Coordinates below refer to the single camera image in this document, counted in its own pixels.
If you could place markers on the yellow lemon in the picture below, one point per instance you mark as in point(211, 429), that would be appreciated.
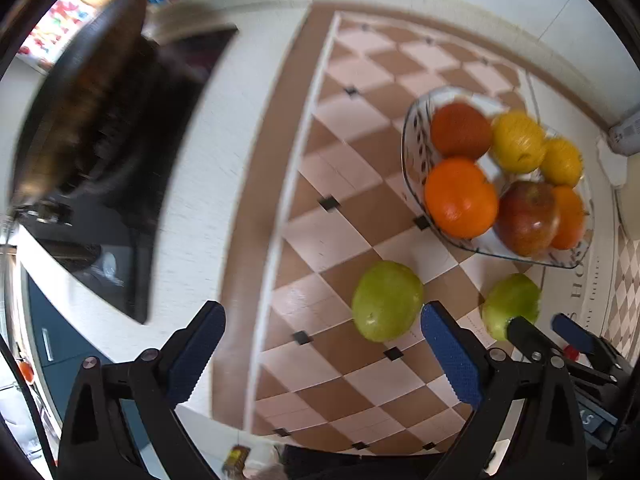
point(519, 143)
point(562, 164)

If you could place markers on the red green apple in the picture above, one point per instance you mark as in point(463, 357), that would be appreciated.
point(528, 217)

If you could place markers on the dark orange fruit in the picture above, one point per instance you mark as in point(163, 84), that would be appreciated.
point(458, 129)

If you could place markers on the large orange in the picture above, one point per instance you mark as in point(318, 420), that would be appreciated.
point(462, 202)

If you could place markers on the grey printed package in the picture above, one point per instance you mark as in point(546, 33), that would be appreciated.
point(624, 137)

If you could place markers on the blue cabinet door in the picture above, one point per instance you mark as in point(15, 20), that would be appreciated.
point(61, 348)

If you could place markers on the checkered printed table mat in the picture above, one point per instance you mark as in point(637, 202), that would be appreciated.
point(326, 199)

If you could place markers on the small red tomato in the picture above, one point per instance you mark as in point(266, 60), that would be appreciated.
point(571, 353)

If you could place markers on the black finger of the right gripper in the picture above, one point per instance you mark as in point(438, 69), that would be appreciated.
point(538, 348)

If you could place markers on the orange at bowl edge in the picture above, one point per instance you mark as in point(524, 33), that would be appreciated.
point(572, 213)

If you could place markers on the black frying pan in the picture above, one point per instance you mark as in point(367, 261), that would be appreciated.
point(108, 62)

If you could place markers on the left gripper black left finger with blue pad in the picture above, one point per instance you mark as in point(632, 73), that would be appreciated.
point(96, 439)

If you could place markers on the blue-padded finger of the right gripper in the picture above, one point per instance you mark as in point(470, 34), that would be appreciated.
point(602, 356)

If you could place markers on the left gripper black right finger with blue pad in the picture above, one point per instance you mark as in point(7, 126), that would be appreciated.
point(548, 441)

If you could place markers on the black stove top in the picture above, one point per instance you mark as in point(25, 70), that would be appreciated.
point(100, 225)

